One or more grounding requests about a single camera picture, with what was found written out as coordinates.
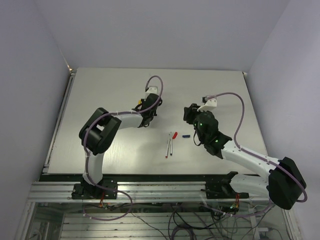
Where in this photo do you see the blue pen cap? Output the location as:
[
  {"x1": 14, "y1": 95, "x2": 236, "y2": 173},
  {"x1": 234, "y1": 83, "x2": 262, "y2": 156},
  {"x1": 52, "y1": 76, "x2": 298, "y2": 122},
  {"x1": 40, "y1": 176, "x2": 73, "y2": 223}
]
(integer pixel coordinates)
[{"x1": 182, "y1": 134, "x2": 191, "y2": 139}]

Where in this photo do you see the blue pen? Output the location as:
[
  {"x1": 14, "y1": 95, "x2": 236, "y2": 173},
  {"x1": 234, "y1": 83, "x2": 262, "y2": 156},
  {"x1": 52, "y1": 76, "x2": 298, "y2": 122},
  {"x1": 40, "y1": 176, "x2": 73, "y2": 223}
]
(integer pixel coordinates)
[{"x1": 169, "y1": 132, "x2": 173, "y2": 156}]

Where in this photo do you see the red pen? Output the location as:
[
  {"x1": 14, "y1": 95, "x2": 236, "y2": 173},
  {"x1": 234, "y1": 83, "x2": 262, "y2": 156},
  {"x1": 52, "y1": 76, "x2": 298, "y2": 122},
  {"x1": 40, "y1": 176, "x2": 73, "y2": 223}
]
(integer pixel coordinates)
[{"x1": 165, "y1": 133, "x2": 172, "y2": 159}]

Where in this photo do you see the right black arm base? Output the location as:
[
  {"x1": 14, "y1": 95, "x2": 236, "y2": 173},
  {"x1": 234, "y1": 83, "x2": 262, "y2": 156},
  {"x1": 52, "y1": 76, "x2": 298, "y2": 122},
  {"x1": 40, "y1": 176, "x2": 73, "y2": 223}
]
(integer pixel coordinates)
[{"x1": 200, "y1": 171, "x2": 249, "y2": 199}]

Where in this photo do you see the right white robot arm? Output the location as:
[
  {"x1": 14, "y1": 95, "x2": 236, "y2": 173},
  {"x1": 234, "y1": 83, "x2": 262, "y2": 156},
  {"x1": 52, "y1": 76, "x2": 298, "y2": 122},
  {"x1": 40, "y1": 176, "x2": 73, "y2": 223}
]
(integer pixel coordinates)
[{"x1": 183, "y1": 103, "x2": 307, "y2": 210}]

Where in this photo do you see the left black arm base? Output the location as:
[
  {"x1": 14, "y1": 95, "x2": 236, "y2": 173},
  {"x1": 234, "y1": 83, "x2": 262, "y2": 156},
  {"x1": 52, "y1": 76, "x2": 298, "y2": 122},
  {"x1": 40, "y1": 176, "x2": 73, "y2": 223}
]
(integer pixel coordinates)
[{"x1": 71, "y1": 182, "x2": 117, "y2": 200}]

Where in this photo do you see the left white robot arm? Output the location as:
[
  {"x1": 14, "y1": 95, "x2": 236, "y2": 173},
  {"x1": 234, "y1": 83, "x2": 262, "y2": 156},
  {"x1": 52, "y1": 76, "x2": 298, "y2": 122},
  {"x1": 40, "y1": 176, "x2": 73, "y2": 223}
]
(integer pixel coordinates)
[{"x1": 79, "y1": 93, "x2": 163, "y2": 199}]

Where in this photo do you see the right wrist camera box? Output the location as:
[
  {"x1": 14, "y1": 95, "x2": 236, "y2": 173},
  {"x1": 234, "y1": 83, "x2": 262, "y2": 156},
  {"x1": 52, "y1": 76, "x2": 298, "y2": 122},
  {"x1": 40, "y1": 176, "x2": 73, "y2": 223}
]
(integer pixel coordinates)
[{"x1": 197, "y1": 95, "x2": 218, "y2": 112}]

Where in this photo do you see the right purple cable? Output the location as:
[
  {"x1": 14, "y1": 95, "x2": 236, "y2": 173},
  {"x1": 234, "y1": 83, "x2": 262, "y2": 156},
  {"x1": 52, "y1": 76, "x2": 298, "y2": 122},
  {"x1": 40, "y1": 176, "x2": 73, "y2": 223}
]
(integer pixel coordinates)
[{"x1": 199, "y1": 91, "x2": 308, "y2": 218}]

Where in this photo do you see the purple cable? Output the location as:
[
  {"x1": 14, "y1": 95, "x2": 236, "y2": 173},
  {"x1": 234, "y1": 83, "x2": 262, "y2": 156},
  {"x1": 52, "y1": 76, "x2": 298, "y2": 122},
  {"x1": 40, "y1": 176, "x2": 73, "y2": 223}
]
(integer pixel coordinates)
[
  {"x1": 82, "y1": 74, "x2": 165, "y2": 222},
  {"x1": 199, "y1": 91, "x2": 308, "y2": 218}
]

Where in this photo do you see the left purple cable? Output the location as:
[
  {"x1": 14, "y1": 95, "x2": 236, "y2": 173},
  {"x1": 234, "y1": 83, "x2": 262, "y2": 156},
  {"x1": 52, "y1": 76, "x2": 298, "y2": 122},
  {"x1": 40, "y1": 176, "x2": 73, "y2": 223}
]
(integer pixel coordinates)
[{"x1": 82, "y1": 74, "x2": 165, "y2": 222}]

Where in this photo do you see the aluminium frame rail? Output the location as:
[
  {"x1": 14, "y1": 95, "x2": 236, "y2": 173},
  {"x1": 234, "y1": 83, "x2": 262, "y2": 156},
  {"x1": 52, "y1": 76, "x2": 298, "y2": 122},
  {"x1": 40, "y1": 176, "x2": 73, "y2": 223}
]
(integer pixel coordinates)
[{"x1": 27, "y1": 181, "x2": 276, "y2": 203}]

